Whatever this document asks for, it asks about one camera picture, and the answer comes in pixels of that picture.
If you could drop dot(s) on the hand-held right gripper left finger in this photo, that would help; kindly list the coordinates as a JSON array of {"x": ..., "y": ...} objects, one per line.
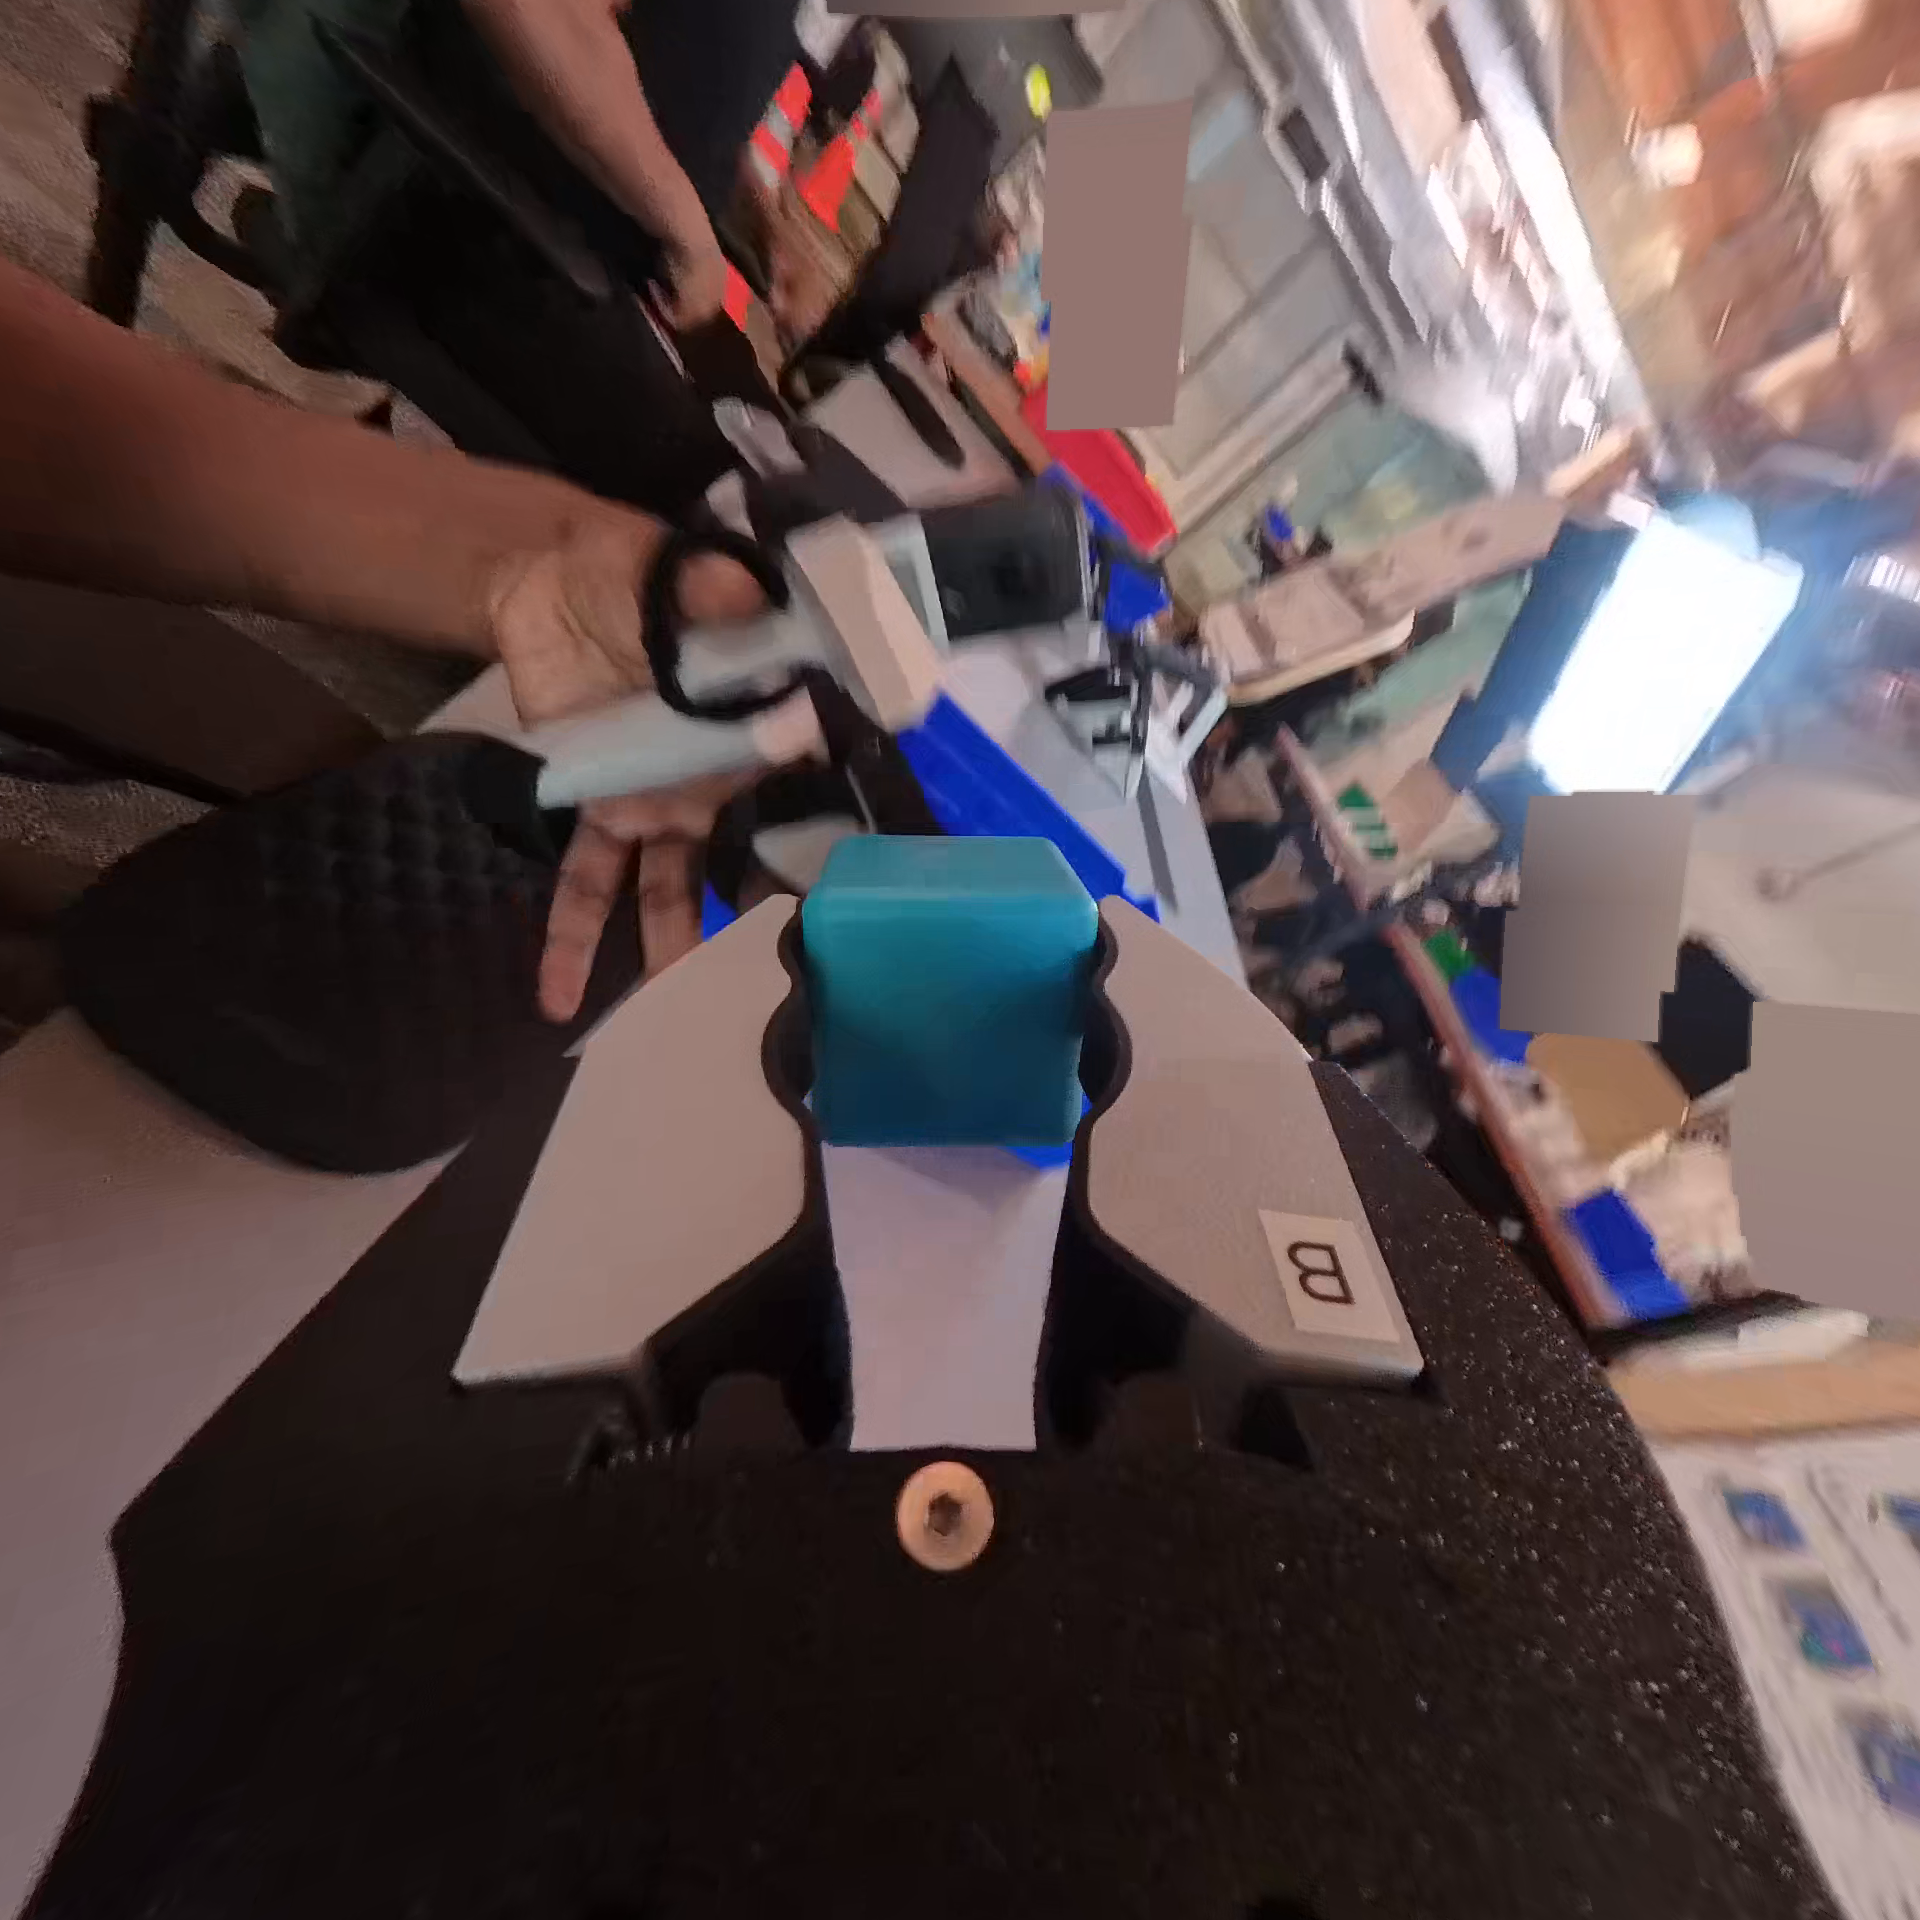
[{"x": 635, "y": 1186}]

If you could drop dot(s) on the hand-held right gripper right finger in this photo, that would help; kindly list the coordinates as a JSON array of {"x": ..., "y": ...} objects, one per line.
[{"x": 1217, "y": 1171}]

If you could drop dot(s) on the blue plastic bin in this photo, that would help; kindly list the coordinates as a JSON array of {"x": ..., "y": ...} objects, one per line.
[
  {"x": 990, "y": 774},
  {"x": 1630, "y": 1256}
]

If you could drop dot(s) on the teal foam cube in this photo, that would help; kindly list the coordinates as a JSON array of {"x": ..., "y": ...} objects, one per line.
[{"x": 950, "y": 976}]

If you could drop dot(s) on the person's left forearm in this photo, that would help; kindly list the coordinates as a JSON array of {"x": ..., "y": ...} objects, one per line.
[{"x": 210, "y": 480}]

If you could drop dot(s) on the person's left hand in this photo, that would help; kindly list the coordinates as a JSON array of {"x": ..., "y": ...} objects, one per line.
[{"x": 573, "y": 644}]

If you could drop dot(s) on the black textured armrest pad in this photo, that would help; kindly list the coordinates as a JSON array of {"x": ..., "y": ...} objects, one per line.
[{"x": 331, "y": 960}]

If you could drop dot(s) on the printed sign board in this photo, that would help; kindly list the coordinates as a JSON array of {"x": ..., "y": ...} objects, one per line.
[{"x": 1815, "y": 1651}]

